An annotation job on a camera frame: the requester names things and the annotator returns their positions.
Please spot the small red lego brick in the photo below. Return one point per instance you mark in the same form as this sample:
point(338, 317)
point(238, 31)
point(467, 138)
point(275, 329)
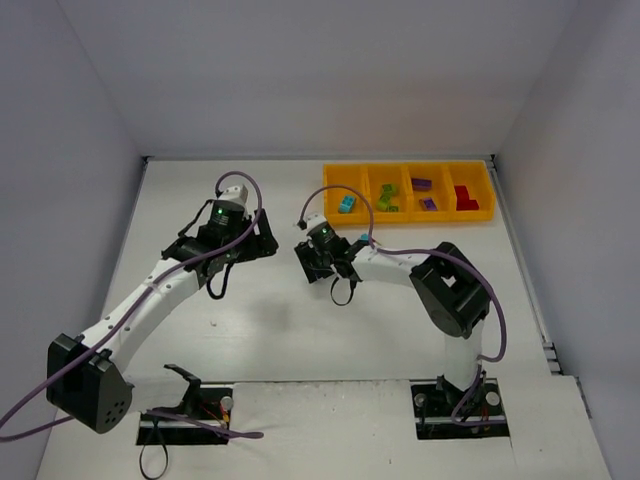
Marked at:
point(461, 192)

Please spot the teal lego brick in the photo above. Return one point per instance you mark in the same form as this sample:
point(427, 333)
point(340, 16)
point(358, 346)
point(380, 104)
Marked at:
point(347, 204)

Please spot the red two-by-four lego brick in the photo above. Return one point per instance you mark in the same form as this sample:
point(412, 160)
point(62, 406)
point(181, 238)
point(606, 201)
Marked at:
point(466, 204)

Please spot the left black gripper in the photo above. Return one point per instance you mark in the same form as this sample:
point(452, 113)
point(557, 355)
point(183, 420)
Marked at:
point(258, 240)

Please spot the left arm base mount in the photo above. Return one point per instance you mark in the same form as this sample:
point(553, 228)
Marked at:
point(158, 431)

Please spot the yellow divided container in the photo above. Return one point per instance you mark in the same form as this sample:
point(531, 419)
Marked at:
point(363, 181)

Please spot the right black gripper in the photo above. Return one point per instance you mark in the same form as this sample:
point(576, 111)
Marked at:
point(310, 262)

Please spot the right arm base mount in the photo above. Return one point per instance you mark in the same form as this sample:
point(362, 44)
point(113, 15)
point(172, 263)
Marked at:
point(483, 416)

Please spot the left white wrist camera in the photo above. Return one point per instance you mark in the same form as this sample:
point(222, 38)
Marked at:
point(237, 194)

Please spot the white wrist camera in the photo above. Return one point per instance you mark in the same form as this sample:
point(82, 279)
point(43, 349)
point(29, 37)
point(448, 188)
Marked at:
point(237, 194)
point(311, 221)

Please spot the purple lego brick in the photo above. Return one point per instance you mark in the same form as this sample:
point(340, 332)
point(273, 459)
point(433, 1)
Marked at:
point(428, 204)

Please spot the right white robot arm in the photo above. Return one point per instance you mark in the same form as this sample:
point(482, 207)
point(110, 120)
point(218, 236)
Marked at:
point(455, 301)

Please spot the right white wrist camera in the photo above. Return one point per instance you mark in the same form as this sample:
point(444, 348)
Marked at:
point(311, 221)

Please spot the cupcake purple lego piece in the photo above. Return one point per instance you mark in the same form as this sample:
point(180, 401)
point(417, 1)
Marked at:
point(421, 184)

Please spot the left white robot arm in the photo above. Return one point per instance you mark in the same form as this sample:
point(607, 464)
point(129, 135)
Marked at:
point(88, 373)

